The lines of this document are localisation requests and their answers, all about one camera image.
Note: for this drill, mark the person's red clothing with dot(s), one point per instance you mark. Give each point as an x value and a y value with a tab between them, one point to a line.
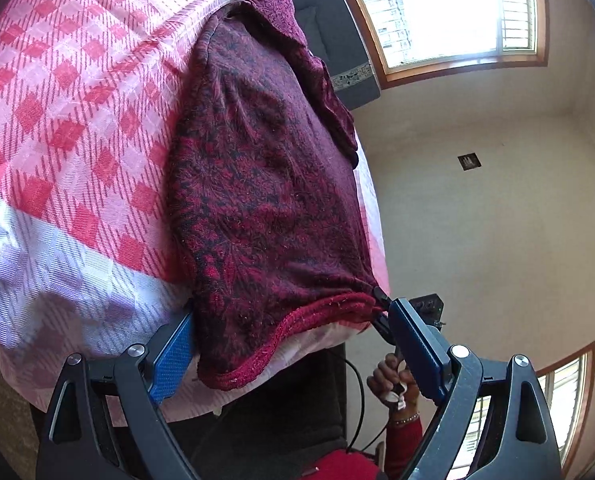
342	467

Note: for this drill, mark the grey padded headboard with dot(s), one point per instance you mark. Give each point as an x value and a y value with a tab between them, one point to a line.
327	25

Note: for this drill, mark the person's right forearm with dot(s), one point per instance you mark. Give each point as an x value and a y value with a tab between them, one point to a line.
402	445

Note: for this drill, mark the pink checked bedsheet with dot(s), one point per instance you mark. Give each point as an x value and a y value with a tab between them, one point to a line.
67	110

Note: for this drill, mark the dark red patterned cloth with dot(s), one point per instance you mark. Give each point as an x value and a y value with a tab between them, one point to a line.
267	185

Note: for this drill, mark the wooden framed window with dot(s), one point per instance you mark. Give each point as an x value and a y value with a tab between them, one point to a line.
427	5
567	390

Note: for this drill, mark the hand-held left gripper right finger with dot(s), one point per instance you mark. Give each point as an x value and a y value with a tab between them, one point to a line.
420	350

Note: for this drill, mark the dark wall switch plate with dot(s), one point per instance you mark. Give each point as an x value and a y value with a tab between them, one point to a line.
469	162

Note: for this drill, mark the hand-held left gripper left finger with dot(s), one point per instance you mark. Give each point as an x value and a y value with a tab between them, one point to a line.
172	355

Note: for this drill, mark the white tissue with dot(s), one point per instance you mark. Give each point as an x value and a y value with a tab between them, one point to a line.
397	396

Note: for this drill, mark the person's right hand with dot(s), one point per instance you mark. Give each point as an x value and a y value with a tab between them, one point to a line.
382	377

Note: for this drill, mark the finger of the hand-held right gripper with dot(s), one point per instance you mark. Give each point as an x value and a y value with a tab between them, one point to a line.
385	327

